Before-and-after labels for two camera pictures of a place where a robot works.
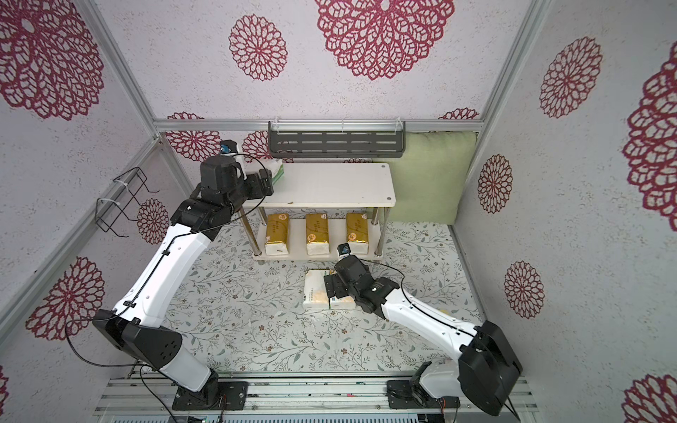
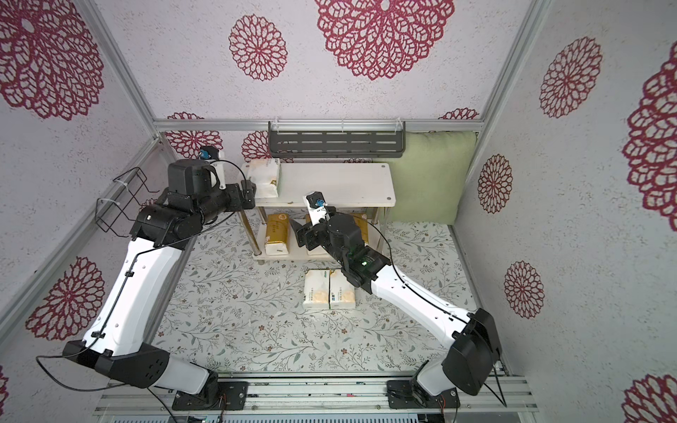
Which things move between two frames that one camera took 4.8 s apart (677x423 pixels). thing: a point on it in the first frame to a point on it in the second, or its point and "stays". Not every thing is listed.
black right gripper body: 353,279 to 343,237
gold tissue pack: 278,240 stays
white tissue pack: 275,166 stays
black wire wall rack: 118,197 stays
